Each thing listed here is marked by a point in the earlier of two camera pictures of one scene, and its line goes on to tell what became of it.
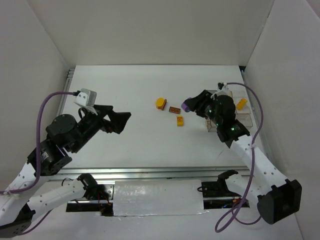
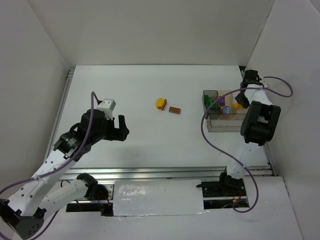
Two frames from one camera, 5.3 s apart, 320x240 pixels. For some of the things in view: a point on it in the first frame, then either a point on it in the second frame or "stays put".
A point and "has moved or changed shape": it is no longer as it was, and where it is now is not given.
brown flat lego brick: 174,110 stays put
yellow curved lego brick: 180,120 → 238,106
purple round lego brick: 185,107 has moved or changed shape
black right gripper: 202,103 → 242,98
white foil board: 158,197 stays put
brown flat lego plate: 162,107 stays put
